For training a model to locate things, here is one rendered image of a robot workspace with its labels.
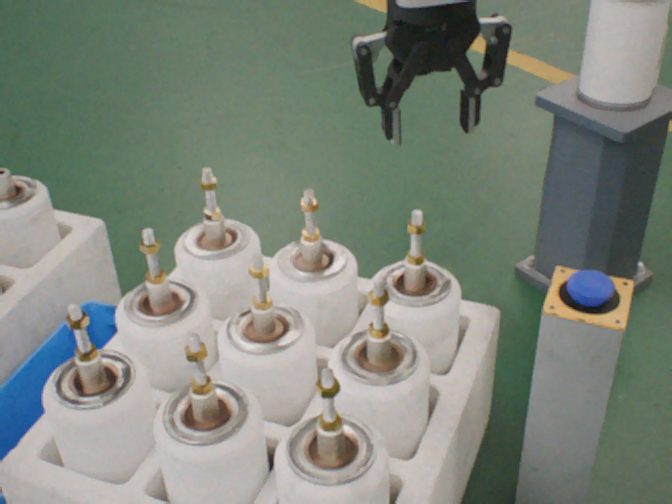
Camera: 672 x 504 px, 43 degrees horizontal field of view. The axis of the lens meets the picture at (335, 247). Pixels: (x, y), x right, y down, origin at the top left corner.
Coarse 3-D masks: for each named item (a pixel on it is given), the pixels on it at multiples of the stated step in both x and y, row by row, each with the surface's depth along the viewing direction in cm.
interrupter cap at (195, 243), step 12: (192, 228) 97; (204, 228) 97; (228, 228) 97; (240, 228) 97; (192, 240) 95; (204, 240) 95; (228, 240) 95; (240, 240) 95; (192, 252) 93; (204, 252) 93; (216, 252) 93; (228, 252) 93
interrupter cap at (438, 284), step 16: (384, 272) 89; (400, 272) 89; (432, 272) 89; (384, 288) 87; (400, 288) 87; (432, 288) 87; (448, 288) 86; (400, 304) 85; (416, 304) 84; (432, 304) 85
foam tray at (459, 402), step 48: (480, 336) 91; (432, 384) 86; (480, 384) 91; (48, 432) 82; (432, 432) 81; (480, 432) 100; (0, 480) 79; (48, 480) 77; (96, 480) 77; (144, 480) 77; (432, 480) 76
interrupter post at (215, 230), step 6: (222, 216) 94; (204, 222) 93; (210, 222) 93; (216, 222) 93; (222, 222) 93; (210, 228) 93; (216, 228) 93; (222, 228) 94; (210, 234) 94; (216, 234) 94; (222, 234) 94; (210, 240) 94; (216, 240) 94; (222, 240) 95
